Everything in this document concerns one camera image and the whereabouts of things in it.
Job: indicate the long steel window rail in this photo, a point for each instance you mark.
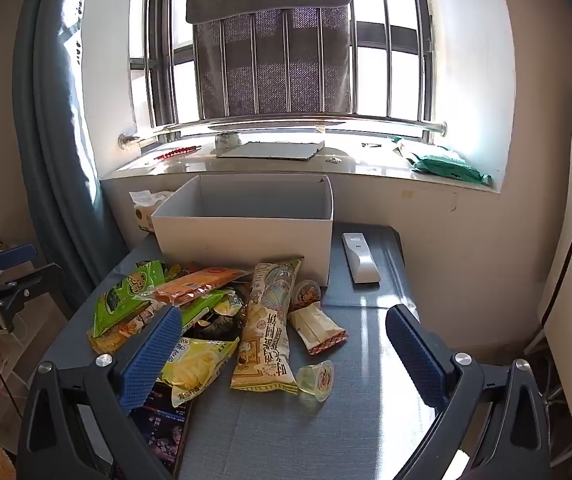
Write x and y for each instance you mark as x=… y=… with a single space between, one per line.
x=286 y=122

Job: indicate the green plastic packet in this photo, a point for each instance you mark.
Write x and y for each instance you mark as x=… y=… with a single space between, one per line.
x=446 y=167

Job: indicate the small white container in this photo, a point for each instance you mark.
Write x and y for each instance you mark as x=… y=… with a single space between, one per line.
x=227 y=141

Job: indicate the dark snack packet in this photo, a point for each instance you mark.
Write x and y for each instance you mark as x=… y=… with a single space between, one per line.
x=216 y=329

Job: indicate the red beaded stick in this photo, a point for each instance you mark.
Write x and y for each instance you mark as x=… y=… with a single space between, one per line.
x=178 y=152

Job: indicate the blue grey curtain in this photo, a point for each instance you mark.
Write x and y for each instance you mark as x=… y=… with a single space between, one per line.
x=51 y=185

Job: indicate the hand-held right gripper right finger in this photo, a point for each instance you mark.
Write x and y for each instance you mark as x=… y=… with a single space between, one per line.
x=416 y=360

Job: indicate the small dark clip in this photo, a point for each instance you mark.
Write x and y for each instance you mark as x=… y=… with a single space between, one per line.
x=371 y=145

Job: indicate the dark printed book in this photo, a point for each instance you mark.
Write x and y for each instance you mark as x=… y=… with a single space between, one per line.
x=166 y=425

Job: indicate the white cardboard box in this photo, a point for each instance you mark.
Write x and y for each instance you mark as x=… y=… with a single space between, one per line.
x=246 y=245

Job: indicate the yellow chips packet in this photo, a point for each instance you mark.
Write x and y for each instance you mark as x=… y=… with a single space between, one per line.
x=201 y=365

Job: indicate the grey cardboard sheet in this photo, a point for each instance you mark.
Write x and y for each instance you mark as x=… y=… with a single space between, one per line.
x=271 y=151

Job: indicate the white green paper packet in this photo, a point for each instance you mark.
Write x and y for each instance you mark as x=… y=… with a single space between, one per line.
x=403 y=147

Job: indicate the orange snack packet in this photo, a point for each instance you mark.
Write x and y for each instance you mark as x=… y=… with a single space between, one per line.
x=201 y=282

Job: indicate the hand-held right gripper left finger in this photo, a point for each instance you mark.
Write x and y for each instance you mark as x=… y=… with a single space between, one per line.
x=151 y=355

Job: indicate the white remote control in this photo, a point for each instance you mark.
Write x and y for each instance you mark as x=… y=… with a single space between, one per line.
x=361 y=260

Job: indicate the white red wrapped snack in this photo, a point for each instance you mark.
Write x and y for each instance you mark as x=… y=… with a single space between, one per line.
x=316 y=330

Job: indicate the cartoon lid jelly cup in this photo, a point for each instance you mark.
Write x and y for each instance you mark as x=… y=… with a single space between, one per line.
x=316 y=380

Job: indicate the window bar grille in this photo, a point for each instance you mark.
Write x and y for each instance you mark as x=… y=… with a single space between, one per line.
x=418 y=60

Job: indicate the tall cream snack packet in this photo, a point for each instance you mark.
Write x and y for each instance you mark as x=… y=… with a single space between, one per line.
x=266 y=330

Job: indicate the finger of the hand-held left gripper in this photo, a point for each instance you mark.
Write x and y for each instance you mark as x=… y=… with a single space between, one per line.
x=13 y=255
x=36 y=282

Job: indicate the green white snack packet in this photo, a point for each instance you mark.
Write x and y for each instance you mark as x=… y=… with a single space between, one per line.
x=201 y=310

